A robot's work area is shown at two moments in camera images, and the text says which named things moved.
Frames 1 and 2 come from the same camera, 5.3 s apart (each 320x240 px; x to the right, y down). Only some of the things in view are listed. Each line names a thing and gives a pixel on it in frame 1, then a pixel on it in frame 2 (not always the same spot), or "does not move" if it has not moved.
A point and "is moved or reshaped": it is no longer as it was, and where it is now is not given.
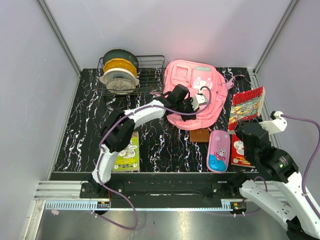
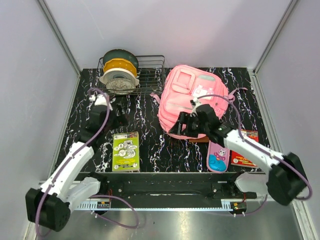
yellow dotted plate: x=120 y=63 does not move
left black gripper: x=188 y=117 to x=121 y=120
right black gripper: x=238 y=131 to x=177 y=128
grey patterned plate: x=120 y=86 does not move
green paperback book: x=128 y=159 does not move
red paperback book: x=237 y=153 does not move
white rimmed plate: x=119 y=73 does not move
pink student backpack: x=195 y=75 is moved or reshaped
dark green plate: x=120 y=53 does not move
